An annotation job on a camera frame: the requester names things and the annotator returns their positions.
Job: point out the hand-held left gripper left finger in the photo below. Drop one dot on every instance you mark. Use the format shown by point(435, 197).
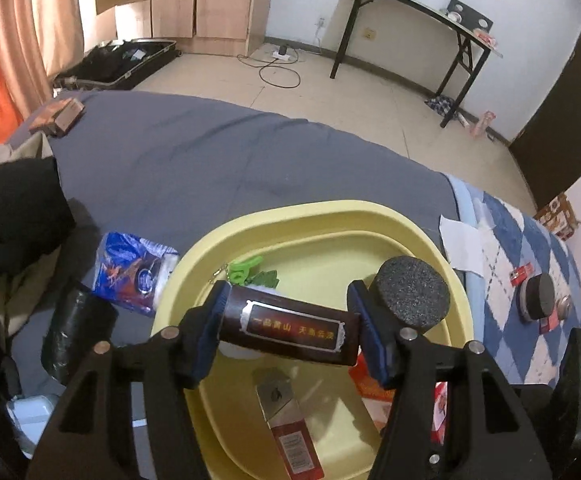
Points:
point(208, 330)

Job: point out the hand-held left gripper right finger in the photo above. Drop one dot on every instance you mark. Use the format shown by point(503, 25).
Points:
point(370, 330)

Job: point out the black foam disc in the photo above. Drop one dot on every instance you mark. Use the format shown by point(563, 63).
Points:
point(537, 297)
point(413, 295)

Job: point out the dark brown cigarette box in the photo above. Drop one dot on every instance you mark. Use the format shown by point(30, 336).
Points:
point(290, 327)

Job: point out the yellow plastic basin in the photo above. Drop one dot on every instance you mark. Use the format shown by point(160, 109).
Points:
point(320, 260)

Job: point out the red silver-topped cigarette pack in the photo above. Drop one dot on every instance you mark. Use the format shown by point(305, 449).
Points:
point(290, 440)

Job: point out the green plastic clip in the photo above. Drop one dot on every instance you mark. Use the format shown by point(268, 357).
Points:
point(243, 270)

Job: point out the dark green plastic piece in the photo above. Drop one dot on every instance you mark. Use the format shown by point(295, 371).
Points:
point(266, 278)

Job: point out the blue snack packet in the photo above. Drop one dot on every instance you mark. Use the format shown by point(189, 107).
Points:
point(125, 270)

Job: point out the white paper sheet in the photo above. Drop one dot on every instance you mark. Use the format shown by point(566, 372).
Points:
point(463, 242)

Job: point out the black plastic bag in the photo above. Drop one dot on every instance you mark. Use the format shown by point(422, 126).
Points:
point(75, 330)

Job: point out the printed cardboard box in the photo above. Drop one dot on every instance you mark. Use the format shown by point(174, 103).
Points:
point(560, 217)

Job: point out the beige garment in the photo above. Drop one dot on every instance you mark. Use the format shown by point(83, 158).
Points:
point(23, 292)

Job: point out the light blue case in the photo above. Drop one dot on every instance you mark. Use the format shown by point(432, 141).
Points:
point(33, 412)

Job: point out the black garment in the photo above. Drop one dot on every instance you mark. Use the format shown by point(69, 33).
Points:
point(10, 210)

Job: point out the checkered cloth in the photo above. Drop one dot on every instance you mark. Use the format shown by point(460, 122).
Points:
point(438, 105)

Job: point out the pink bottle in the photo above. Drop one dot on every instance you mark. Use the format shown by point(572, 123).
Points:
point(485, 122)

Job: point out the small brown box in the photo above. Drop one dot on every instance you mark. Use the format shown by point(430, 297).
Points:
point(58, 116)

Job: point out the dark door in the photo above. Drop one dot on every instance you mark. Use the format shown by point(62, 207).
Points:
point(565, 125)

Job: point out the black suitcase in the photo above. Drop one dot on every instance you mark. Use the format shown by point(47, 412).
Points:
point(120, 62)

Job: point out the white power strip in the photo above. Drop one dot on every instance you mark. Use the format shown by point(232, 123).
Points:
point(283, 52)

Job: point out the small red item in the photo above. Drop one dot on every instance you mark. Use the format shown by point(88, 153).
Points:
point(485, 35)

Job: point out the wooden wardrobe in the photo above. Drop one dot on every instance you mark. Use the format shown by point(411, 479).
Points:
point(210, 0)

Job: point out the black box with holes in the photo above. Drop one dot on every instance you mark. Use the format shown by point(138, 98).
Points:
point(470, 12)

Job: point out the orange beige curtain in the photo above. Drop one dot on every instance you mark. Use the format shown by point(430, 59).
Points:
point(20, 35)

